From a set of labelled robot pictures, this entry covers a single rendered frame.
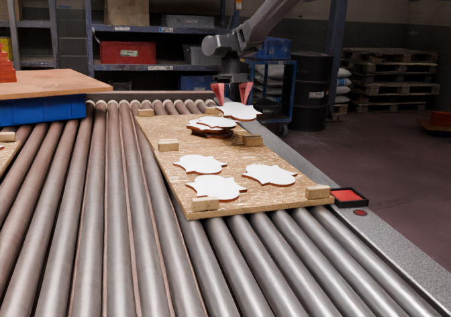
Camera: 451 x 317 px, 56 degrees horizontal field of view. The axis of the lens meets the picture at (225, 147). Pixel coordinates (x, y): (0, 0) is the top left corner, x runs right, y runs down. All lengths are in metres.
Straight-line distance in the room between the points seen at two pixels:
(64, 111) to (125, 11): 3.79
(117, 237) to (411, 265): 0.54
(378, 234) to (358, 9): 6.39
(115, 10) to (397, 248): 4.78
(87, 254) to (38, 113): 0.91
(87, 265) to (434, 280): 0.59
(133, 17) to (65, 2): 0.98
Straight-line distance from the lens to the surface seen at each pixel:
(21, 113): 1.62
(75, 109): 1.66
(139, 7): 5.40
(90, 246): 0.82
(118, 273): 0.74
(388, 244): 0.90
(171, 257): 0.77
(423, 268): 0.85
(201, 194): 0.94
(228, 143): 1.33
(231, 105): 1.31
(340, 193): 1.05
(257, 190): 1.00
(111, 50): 5.30
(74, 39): 5.95
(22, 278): 0.76
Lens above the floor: 1.34
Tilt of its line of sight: 18 degrees down
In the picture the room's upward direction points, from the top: 3 degrees clockwise
